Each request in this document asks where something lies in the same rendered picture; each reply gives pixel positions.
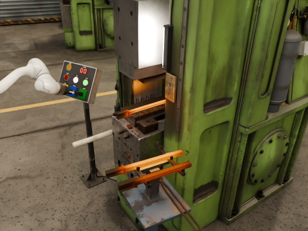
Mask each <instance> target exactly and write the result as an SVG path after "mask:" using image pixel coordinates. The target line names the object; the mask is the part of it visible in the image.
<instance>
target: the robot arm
mask: <svg viewBox="0 0 308 231"><path fill-rule="evenodd" d="M21 76H27V77H28V78H30V79H33V80H35V81H36V82H35V84H34V86H35V88H36V90H37V91H39V92H41V93H43V94H48V95H59V96H60V95H66V94H73V95H76V96H78V95H79V96H82V95H83V92H79V91H76V90H74V91H73V90H71V89H69V88H68V87H67V86H66V85H64V84H62V83H59V82H56V81H55V79H54V78H53V77H52V76H51V75H50V72H49V70H48V68H47V67H46V65H45V64H44V63H43V62H42V61H41V60H40V59H38V58H33V59H31V60H30V61H29V62H28V64H27V66H25V67H20V68H17V69H16V70H14V71H13V72H11V73H10V74H9V75H8V76H6V77H5V78H4V79H2V80H1V81H0V94H1V93H3V92H4V91H6V90H7V89H8V88H9V87H10V86H11V85H12V84H13V83H14V82H15V81H16V80H17V79H18V78H19V77H21Z"/></svg>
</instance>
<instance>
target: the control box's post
mask: <svg viewBox="0 0 308 231"><path fill-rule="evenodd" d="M83 106H84V114H85V123H86V132H87V135H88V136H90V135H92V133H91V123H90V113H89V103H85V102H83ZM88 153H89V159H90V160H92V159H94V153H93V143H92V142H90V143H88ZM89 162H90V171H91V173H92V179H93V173H94V174H95V166H94V160H92V161H89Z"/></svg>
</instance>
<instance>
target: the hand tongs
mask: <svg viewBox="0 0 308 231"><path fill-rule="evenodd" d="M159 182H160V183H161V185H162V187H163V189H164V190H165V192H166V193H167V195H168V196H169V197H170V199H171V200H172V202H173V203H174V204H175V206H176V207H177V208H178V209H179V211H180V212H181V213H182V215H183V216H184V217H185V219H186V220H187V221H188V223H189V224H190V226H191V227H192V228H193V229H194V231H197V230H196V229H195V227H194V226H193V225H192V223H191V222H190V221H189V219H188V218H187V217H186V216H185V214H184V213H183V211H182V210H181V209H180V207H179V206H178V205H177V204H176V202H175V201H174V199H173V198H172V197H171V195H170V194H169V193H168V192H167V190H166V189H165V187H164V185H165V186H166V187H167V188H168V189H169V190H170V192H171V193H172V194H173V196H174V197H175V198H176V199H177V201H178V202H179V203H180V205H181V206H182V207H183V208H184V210H185V211H186V212H187V214H188V215H189V216H190V217H191V219H192V220H193V221H194V223H195V224H196V225H197V227H198V228H199V229H200V231H203V229H202V228H201V227H200V226H199V224H198V223H197V222H196V220H195V219H194V218H193V217H192V216H191V214H190V213H189V212H188V210H187V209H186V208H185V207H184V205H183V204H182V203H181V201H180V200H179V199H178V197H177V196H176V195H175V194H174V193H173V191H172V190H171V189H170V188H169V187H168V186H167V185H166V184H165V183H164V182H163V178H162V177H160V178H159Z"/></svg>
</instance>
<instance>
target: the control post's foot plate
mask: <svg viewBox="0 0 308 231"><path fill-rule="evenodd" d="M96 173H97V176H103V175H102V173H101V172H100V171H99V170H98V169H97V168H96ZM97 176H96V175H95V174H94V173H93V179H92V173H91V172H90V173H87V174H85V175H84V174H83V175H82V176H80V178H81V180H82V181H83V183H84V184H85V185H86V186H87V188H92V187H94V186H97V185H99V184H101V183H104V182H106V181H108V180H107V179H106V178H105V177H97Z"/></svg>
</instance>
